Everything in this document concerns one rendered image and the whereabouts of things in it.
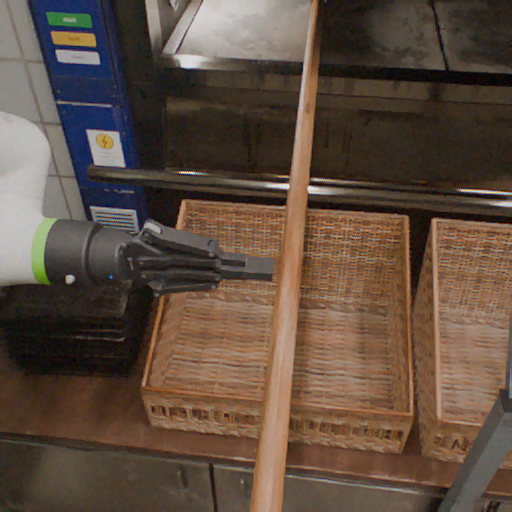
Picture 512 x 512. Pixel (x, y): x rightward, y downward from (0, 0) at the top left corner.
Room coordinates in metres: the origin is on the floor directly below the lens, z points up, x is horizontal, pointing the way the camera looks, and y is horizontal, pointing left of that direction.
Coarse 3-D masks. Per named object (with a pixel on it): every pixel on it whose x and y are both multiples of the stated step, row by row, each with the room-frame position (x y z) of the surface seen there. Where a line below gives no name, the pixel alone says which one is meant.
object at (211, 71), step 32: (160, 64) 1.16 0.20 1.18; (192, 64) 1.16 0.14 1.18; (224, 64) 1.16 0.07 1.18; (256, 64) 1.16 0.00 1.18; (288, 64) 1.16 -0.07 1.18; (320, 64) 1.16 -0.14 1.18; (384, 96) 1.09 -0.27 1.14; (416, 96) 1.08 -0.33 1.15; (448, 96) 1.07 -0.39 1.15; (480, 96) 1.06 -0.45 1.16
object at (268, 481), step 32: (320, 0) 1.43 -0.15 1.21; (320, 32) 1.27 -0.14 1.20; (288, 192) 0.70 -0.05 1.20; (288, 224) 0.62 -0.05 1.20; (288, 256) 0.55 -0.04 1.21; (288, 288) 0.49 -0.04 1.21; (288, 320) 0.44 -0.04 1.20; (288, 352) 0.39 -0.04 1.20; (288, 384) 0.35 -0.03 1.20; (288, 416) 0.32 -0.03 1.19; (256, 480) 0.25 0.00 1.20
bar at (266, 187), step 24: (96, 168) 0.79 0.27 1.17; (120, 168) 0.79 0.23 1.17; (144, 168) 0.79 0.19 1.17; (216, 192) 0.76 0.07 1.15; (240, 192) 0.75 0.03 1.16; (264, 192) 0.74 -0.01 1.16; (312, 192) 0.74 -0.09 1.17; (336, 192) 0.73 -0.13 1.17; (360, 192) 0.73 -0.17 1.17; (384, 192) 0.73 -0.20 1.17; (408, 192) 0.73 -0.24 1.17; (432, 192) 0.73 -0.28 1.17; (504, 384) 0.52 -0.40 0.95; (504, 408) 0.47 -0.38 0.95; (480, 432) 0.50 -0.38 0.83; (504, 432) 0.47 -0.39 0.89; (480, 456) 0.47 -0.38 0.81; (504, 456) 0.46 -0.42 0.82; (456, 480) 0.50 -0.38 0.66; (480, 480) 0.47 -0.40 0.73; (456, 504) 0.47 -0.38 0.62
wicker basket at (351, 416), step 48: (240, 240) 1.07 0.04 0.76; (336, 240) 1.05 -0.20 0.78; (240, 288) 1.03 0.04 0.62; (384, 288) 1.00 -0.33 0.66; (192, 336) 0.90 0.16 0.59; (240, 336) 0.90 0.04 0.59; (336, 336) 0.89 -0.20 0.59; (384, 336) 0.89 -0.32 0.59; (144, 384) 0.66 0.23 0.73; (240, 384) 0.76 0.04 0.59; (336, 384) 0.76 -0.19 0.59; (240, 432) 0.63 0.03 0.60; (288, 432) 0.61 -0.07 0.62; (336, 432) 0.61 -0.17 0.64; (384, 432) 0.60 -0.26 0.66
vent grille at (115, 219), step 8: (96, 208) 1.15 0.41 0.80; (104, 208) 1.14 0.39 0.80; (96, 216) 1.15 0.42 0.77; (104, 216) 1.15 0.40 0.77; (112, 216) 1.14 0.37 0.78; (120, 216) 1.14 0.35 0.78; (128, 216) 1.14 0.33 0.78; (104, 224) 1.15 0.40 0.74; (112, 224) 1.14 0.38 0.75; (120, 224) 1.14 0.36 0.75; (128, 224) 1.14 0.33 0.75; (136, 224) 1.13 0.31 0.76; (136, 232) 1.13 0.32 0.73
